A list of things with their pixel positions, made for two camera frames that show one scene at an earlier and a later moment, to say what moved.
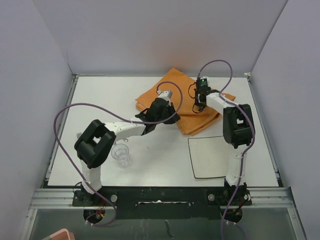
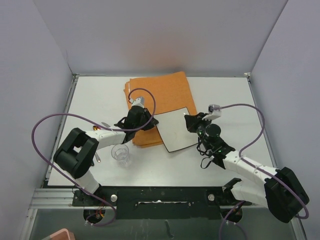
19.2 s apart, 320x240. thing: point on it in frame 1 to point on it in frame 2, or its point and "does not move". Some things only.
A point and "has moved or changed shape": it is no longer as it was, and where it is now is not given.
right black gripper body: [196, 98] to [199, 127]
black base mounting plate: [165, 203] does not move
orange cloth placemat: [179, 88] has moved or changed shape
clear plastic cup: [120, 152] does not move
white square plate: [209, 157] to [173, 130]
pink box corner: [62, 234] does not move
